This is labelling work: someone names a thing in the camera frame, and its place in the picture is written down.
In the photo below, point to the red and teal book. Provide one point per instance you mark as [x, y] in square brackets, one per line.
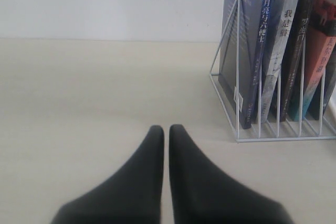
[320, 42]

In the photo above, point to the white wire book rack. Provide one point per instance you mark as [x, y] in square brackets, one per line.
[270, 132]

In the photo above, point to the dark blue book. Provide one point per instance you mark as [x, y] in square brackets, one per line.
[245, 25]

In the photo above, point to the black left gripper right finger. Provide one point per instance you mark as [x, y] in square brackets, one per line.
[203, 193]

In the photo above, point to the black and white book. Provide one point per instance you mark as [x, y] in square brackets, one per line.
[329, 84]

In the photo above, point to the grey marbled book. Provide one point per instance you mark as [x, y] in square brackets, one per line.
[281, 17]

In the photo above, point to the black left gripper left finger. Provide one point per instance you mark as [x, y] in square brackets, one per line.
[130, 195]

